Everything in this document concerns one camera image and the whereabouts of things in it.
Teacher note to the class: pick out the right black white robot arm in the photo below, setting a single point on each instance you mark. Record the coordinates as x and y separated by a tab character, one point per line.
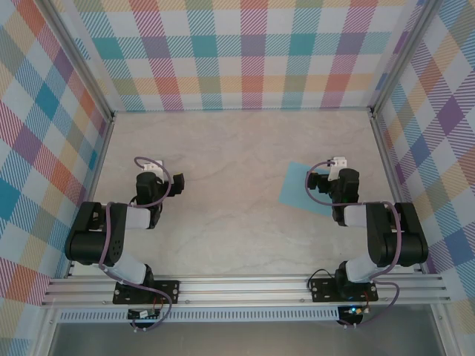
408	241

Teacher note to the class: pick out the grey metal panel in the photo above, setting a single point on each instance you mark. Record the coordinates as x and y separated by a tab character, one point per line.
241	339

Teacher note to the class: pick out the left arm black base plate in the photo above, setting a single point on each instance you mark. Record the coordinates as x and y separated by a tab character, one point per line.
167	291

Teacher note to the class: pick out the aluminium mounting rail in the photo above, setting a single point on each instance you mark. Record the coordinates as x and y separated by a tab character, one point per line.
241	289

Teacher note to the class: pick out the aluminium table side rail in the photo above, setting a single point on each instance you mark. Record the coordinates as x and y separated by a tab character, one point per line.
394	185
92	187

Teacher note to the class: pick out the aluminium frame post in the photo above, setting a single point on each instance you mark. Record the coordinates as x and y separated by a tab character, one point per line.
79	55
402	55

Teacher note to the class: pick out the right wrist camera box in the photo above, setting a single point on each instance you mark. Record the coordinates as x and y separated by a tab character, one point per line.
339	162

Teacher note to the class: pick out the light blue paper sheet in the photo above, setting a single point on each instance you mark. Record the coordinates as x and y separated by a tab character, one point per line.
293	185

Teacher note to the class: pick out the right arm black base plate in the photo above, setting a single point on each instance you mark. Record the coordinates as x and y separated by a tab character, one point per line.
323	291

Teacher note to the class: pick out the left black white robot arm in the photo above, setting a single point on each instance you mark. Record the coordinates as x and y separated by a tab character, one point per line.
92	244

